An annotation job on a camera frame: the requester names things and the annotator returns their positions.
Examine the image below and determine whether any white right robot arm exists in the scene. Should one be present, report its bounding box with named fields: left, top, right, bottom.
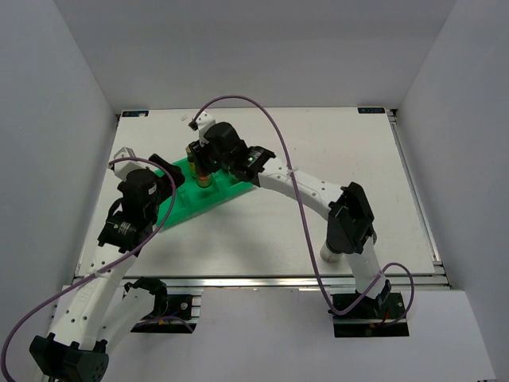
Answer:
left=197, top=121, right=391, bottom=318

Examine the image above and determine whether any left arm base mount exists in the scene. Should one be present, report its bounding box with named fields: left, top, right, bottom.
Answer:
left=123, top=277, right=198, bottom=334

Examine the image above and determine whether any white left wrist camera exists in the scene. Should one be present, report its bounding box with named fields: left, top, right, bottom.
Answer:
left=110, top=146, right=143, bottom=181

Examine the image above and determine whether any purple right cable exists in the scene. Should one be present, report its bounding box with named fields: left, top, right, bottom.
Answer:
left=190, top=95, right=414, bottom=328

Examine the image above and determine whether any purple cable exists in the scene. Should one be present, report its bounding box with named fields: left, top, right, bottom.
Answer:
left=190, top=95, right=414, bottom=328
left=0, top=157, right=178, bottom=382

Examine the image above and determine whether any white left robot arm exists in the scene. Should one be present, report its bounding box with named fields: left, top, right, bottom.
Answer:
left=29, top=147, right=185, bottom=381

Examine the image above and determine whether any black lid spice jar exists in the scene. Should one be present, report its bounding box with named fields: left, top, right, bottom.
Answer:
left=320, top=242, right=344, bottom=264

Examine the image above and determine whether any blue label sticker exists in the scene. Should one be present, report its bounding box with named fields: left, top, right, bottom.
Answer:
left=357, top=107, right=386, bottom=115
left=121, top=110, right=149, bottom=118

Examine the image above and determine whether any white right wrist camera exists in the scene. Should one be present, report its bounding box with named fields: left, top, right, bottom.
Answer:
left=188, top=111, right=216, bottom=146

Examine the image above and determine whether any green label sauce bottle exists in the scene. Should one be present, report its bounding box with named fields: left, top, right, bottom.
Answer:
left=194, top=158, right=212, bottom=189

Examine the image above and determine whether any green plastic divided bin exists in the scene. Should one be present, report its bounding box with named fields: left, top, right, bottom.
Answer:
left=161, top=158, right=254, bottom=231

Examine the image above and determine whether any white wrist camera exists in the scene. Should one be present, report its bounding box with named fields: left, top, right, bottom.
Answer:
left=110, top=146, right=143, bottom=181
left=188, top=111, right=216, bottom=146

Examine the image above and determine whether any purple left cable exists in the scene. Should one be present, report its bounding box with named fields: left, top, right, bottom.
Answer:
left=0, top=157, right=178, bottom=382

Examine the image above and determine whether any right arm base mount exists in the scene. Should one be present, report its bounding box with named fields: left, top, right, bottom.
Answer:
left=329, top=292, right=410, bottom=338

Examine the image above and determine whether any blue label sticker left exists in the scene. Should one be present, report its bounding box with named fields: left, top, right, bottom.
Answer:
left=121, top=110, right=149, bottom=118

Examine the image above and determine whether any blue label sticker right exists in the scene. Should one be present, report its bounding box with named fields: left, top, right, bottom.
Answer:
left=357, top=107, right=386, bottom=115

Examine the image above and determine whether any yellow label brown bottle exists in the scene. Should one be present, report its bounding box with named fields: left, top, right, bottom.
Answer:
left=185, top=146, right=196, bottom=179

